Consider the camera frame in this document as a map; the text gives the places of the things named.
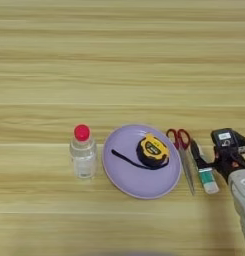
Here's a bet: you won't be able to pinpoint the clear bottle red cap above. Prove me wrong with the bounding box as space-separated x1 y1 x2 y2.
69 124 98 180

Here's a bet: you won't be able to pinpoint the white teal glue stick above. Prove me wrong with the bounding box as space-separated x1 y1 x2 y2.
193 143 220 195

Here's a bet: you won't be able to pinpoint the yellow black tape measure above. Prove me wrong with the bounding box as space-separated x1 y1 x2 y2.
110 133 171 171

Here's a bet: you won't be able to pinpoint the red handled scissors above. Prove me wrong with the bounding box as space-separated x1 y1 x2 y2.
165 128 197 196

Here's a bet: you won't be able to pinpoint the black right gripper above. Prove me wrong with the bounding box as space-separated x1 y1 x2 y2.
189 130 245 184

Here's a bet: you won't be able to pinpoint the purple round plate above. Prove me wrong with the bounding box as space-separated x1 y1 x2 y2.
101 124 183 200

